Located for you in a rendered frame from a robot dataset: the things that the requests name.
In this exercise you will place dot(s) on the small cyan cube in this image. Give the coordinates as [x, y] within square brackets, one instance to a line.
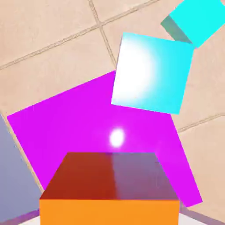
[198, 19]
[158, 75]

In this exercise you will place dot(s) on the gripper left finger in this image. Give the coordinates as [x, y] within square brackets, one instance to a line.
[33, 219]

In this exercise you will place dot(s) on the large grey-blue box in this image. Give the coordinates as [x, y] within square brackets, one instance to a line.
[15, 175]

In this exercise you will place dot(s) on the large magenta box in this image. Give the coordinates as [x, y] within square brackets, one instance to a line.
[70, 126]

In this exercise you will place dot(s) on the small orange cube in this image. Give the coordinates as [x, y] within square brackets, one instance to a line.
[109, 193]

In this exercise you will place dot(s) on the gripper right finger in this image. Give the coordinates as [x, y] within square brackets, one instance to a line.
[189, 218]

